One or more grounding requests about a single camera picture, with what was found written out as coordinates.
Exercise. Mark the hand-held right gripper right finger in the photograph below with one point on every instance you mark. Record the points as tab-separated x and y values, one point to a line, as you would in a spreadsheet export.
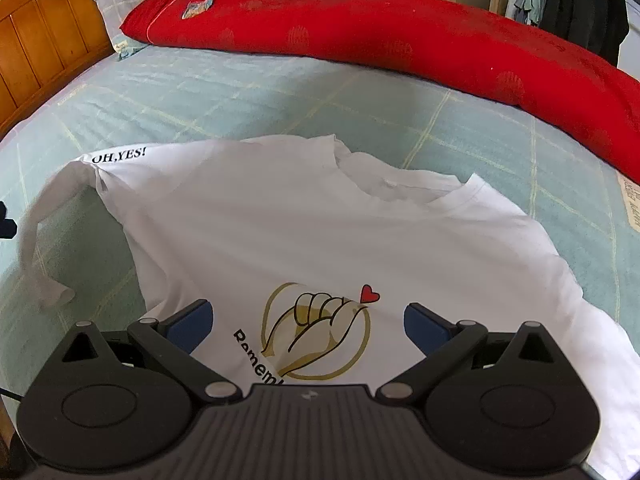
424	330

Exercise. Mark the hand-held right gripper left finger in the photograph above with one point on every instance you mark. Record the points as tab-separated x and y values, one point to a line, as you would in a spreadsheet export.
192	327

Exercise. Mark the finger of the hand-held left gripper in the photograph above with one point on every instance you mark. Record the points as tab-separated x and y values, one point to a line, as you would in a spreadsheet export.
7	227

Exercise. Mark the white printed t-shirt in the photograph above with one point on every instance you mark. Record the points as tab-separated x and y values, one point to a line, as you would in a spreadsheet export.
300	220

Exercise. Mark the wooden headboard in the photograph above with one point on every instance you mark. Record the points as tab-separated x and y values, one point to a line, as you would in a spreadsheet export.
40	35

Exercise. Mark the pale checked pillow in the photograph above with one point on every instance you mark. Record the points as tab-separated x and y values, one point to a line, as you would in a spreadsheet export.
117	7

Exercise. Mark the red quilt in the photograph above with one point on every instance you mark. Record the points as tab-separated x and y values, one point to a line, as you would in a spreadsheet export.
375	30

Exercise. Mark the black jacket with round badge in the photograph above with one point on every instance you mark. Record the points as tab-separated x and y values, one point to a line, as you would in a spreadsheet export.
585	5

